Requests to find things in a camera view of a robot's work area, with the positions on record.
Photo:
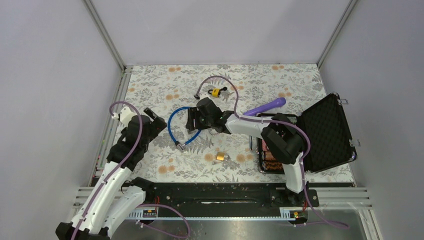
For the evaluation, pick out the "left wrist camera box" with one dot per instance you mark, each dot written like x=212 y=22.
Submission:
x=124 y=116

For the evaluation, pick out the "black poker chip case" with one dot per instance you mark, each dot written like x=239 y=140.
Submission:
x=326 y=125

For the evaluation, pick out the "blue cable lock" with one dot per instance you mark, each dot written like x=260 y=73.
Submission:
x=179 y=143

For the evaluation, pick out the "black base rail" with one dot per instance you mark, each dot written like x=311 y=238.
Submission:
x=223 y=200

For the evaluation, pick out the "floral table mat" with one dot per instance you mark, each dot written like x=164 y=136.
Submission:
x=165 y=88

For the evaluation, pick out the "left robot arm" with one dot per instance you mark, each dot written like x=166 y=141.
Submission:
x=101 y=214

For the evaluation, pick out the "large brass padlock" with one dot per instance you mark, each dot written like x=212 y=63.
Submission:
x=222 y=157

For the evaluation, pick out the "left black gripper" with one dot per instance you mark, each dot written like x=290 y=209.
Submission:
x=157 y=126

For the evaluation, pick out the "yellow padlock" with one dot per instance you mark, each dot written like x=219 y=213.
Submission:
x=216 y=92

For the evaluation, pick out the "purple cylinder tool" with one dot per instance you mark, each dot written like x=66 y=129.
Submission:
x=277 y=103

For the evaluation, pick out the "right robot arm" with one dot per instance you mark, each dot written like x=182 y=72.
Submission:
x=287 y=142

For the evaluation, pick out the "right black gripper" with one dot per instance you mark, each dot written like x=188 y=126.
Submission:
x=193 y=113

